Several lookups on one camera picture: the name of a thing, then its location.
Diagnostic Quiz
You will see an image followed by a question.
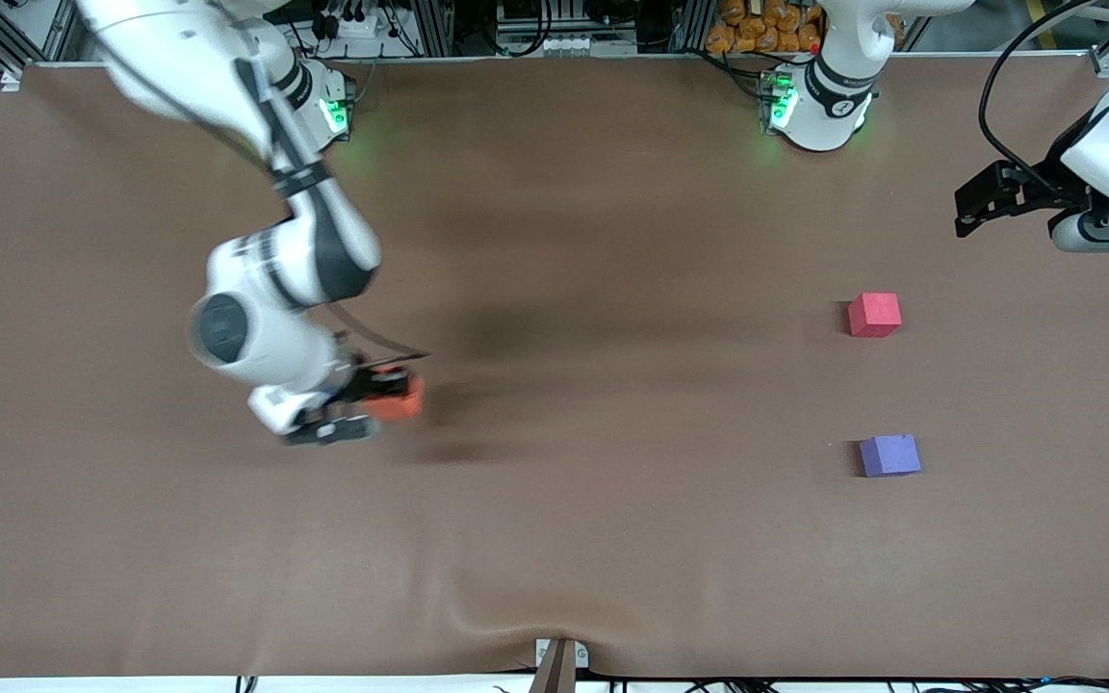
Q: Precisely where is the metal table clamp bracket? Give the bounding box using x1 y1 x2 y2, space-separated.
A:
535 638 589 670

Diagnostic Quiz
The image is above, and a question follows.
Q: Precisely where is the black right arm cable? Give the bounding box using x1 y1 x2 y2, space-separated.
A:
323 306 431 365

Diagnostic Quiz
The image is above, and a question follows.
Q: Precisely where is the orange foam block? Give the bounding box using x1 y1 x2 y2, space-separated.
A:
362 372 425 423

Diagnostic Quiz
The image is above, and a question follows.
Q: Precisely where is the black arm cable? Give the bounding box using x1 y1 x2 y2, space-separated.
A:
981 0 1104 189
323 306 431 365

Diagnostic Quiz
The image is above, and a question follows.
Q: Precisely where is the aluminium frame post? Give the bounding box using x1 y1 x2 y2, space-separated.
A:
680 0 715 54
417 0 455 57

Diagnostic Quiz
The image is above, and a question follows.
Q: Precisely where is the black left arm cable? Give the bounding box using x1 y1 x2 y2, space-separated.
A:
981 0 1104 189

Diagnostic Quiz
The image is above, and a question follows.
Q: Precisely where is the brown table cloth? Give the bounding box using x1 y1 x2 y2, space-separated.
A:
0 55 1109 680

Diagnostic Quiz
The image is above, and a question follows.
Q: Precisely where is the purple foam block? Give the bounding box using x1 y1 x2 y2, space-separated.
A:
858 433 923 478

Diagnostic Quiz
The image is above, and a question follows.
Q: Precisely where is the orange bumpy bundle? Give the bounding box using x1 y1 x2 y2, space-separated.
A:
706 0 823 55

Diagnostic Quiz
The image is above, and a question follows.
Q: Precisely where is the brown strap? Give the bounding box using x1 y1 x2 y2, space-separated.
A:
528 640 580 693

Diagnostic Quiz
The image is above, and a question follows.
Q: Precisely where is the red foam block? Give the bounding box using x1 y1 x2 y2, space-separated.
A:
847 292 902 339

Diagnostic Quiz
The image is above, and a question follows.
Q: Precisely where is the white power strip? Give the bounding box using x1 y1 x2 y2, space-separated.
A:
317 5 394 41

